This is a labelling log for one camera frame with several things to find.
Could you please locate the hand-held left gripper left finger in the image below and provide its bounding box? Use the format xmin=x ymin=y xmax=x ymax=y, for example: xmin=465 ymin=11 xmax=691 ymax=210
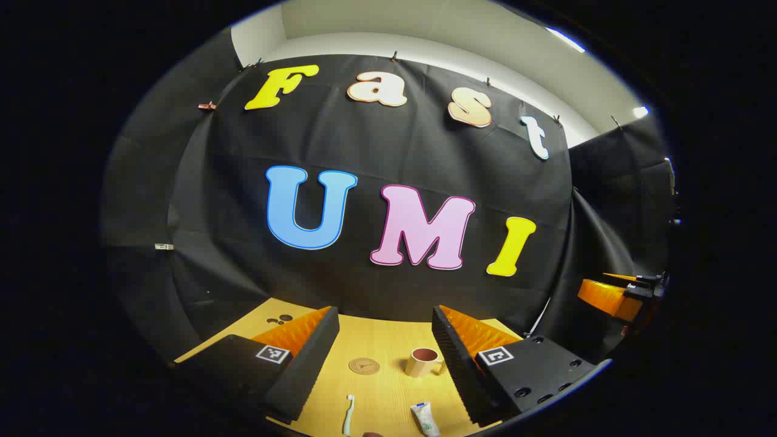
xmin=175 ymin=305 xmax=341 ymax=424

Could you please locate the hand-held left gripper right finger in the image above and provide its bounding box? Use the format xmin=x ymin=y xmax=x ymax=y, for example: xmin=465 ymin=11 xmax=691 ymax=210
xmin=431 ymin=305 xmax=600 ymax=427

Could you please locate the beige cup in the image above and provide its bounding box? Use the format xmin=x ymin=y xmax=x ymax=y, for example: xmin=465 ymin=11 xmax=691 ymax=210
xmin=405 ymin=347 xmax=446 ymax=378

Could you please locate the white toothpaste tube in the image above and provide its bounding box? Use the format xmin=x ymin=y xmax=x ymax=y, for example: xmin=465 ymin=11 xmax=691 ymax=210
xmin=410 ymin=401 xmax=442 ymax=437

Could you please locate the wooden desktop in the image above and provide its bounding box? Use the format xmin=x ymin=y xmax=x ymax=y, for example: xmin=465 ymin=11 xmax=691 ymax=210
xmin=174 ymin=297 xmax=526 ymax=437

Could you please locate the black backdrop cloth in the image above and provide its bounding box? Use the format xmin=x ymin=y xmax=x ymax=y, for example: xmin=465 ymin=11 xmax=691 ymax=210
xmin=100 ymin=27 xmax=674 ymax=365

